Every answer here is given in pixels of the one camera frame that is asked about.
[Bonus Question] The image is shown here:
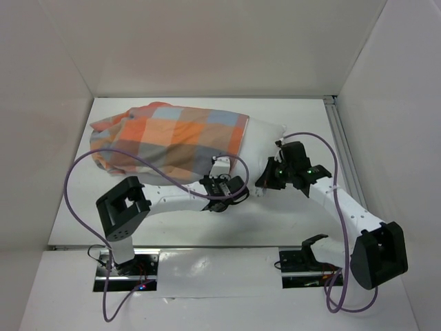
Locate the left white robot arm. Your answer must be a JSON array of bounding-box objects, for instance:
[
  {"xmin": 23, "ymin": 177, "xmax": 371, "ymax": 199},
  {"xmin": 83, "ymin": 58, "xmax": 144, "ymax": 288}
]
[{"xmin": 96, "ymin": 175, "xmax": 249, "ymax": 275}]

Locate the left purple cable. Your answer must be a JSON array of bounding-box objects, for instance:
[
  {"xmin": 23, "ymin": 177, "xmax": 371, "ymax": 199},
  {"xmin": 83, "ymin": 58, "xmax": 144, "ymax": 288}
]
[{"xmin": 64, "ymin": 148, "xmax": 251, "ymax": 323}]

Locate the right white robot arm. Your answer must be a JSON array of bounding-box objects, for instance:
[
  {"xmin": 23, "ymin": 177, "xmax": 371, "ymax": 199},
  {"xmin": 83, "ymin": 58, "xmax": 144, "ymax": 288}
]
[{"xmin": 256, "ymin": 141, "xmax": 409, "ymax": 290}]

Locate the checkered orange grey pillowcase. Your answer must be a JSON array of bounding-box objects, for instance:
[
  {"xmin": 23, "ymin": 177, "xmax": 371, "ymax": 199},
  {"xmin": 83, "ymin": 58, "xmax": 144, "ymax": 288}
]
[{"xmin": 90, "ymin": 102, "xmax": 249, "ymax": 183}]

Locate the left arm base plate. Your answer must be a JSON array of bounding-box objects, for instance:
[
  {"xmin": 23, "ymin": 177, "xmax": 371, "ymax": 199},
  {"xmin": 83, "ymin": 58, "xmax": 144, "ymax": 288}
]
[{"xmin": 87, "ymin": 244, "xmax": 159, "ymax": 292}]

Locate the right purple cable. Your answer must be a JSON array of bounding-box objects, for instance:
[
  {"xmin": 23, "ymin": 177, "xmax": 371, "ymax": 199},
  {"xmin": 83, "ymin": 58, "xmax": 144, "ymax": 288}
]
[{"xmin": 274, "ymin": 131, "xmax": 379, "ymax": 314}]

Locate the white pillow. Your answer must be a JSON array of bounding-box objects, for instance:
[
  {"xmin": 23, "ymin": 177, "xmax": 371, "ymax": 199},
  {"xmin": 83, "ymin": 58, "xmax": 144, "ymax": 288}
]
[{"xmin": 192, "ymin": 117, "xmax": 289, "ymax": 197}]

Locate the purple cable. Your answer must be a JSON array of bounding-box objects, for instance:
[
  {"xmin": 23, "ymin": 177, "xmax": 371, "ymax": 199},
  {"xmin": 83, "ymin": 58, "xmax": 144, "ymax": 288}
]
[
  {"xmin": 64, "ymin": 148, "xmax": 251, "ymax": 323},
  {"xmin": 274, "ymin": 131, "xmax": 379, "ymax": 314}
]

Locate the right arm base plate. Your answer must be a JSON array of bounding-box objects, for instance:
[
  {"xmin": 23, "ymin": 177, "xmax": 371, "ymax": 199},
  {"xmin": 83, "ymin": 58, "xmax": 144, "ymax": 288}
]
[{"xmin": 274, "ymin": 234, "xmax": 344, "ymax": 289}]

